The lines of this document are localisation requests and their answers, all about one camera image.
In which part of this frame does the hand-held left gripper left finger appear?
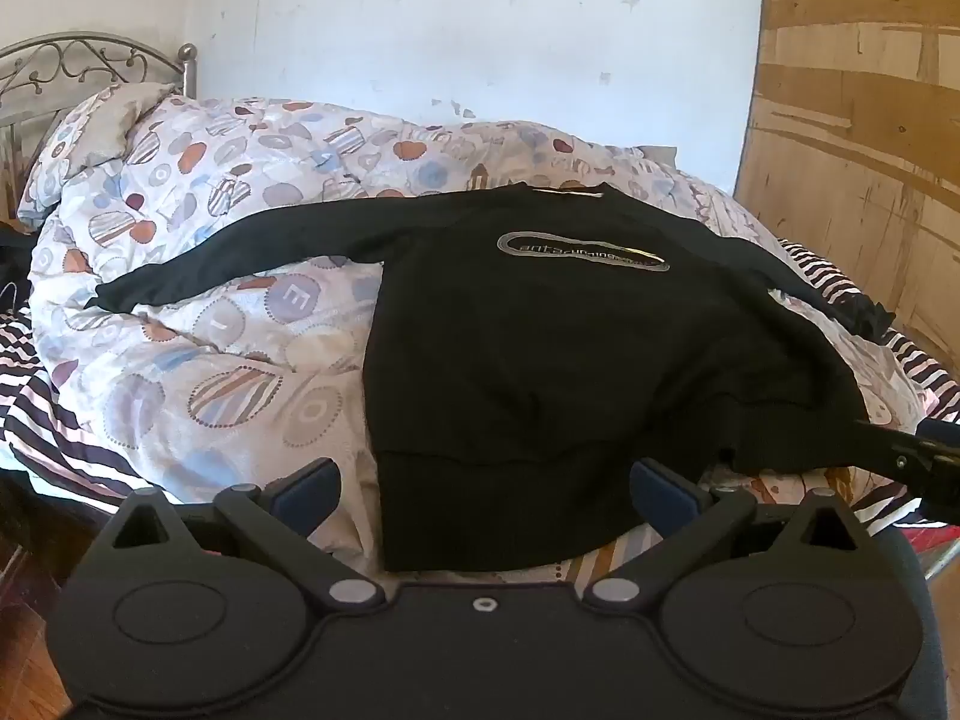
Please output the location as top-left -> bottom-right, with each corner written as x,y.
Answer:
97,457 -> 385,611

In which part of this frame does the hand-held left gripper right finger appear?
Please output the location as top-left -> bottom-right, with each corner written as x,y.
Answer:
583,457 -> 881,611

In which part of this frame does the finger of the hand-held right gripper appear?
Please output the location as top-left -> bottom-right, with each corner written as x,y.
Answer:
919,469 -> 960,526
855,420 -> 960,479

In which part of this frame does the black sweater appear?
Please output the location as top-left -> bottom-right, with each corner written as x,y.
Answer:
86,180 -> 893,575

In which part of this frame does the dark clothes pile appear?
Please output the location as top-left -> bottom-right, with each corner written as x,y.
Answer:
0,221 -> 35,312

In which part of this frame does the red cloth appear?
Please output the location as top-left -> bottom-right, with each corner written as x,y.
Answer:
900,525 -> 960,582

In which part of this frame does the patterned quilt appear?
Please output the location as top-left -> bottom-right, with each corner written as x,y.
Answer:
19,79 -> 931,586

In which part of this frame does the striped bedsheet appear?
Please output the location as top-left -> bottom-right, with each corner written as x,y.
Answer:
0,236 -> 960,526

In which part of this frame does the wooden board panel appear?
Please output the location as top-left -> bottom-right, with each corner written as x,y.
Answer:
735,0 -> 960,376

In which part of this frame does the metal headboard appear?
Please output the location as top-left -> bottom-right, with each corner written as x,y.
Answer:
0,34 -> 200,188

